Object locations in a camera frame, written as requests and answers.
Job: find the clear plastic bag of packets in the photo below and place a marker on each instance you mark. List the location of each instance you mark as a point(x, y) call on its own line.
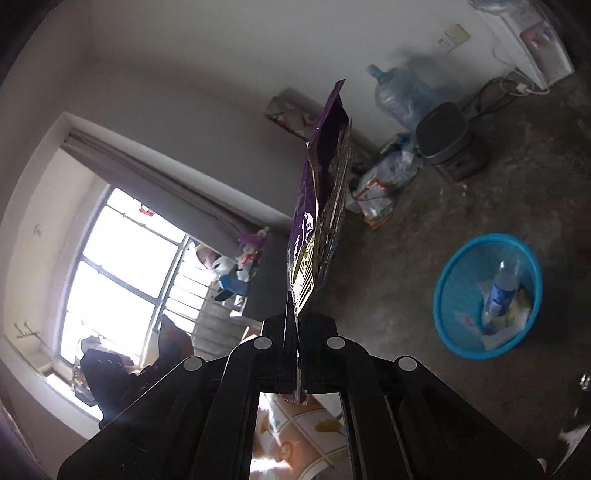
point(378, 184)

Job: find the clear blue water jug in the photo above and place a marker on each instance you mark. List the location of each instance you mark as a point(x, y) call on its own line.
point(496, 3)
point(406, 92)

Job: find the white shopping bag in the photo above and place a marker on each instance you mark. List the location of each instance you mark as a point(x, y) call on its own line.
point(224, 265)

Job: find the purple snack bag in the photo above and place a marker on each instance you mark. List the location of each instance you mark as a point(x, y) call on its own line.
point(318, 152)

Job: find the metal window railing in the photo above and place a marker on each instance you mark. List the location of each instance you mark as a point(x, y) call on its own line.
point(203, 314)

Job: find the patterned wrapped board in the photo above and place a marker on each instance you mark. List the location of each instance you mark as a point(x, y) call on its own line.
point(286, 110)

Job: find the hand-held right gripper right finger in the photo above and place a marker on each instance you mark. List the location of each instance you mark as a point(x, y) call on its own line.
point(321, 355)

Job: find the grey curtain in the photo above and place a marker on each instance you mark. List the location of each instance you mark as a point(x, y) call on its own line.
point(184, 189)

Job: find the white power strip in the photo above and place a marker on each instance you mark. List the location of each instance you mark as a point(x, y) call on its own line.
point(528, 88)

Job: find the clear bottle with blue label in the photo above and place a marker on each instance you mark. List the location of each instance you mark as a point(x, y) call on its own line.
point(501, 290)

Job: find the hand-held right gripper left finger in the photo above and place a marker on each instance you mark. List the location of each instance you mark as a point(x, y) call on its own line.
point(277, 355)

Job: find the blue plastic basket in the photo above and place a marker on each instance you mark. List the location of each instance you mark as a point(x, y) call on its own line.
point(461, 342)

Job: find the grey rice cooker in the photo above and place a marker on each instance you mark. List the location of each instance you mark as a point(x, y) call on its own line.
point(443, 129)

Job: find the beige wall socket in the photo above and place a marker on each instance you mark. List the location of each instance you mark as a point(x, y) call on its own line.
point(450, 37)

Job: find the window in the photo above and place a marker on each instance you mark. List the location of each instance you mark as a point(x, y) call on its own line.
point(115, 258)

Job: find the table with patterned tablecloth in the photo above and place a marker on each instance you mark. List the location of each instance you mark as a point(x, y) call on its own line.
point(300, 438)

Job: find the white water dispenser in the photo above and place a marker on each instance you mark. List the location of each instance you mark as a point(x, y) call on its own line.
point(535, 46)

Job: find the brown hanging jacket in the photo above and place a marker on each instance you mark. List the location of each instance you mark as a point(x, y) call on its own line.
point(178, 341)

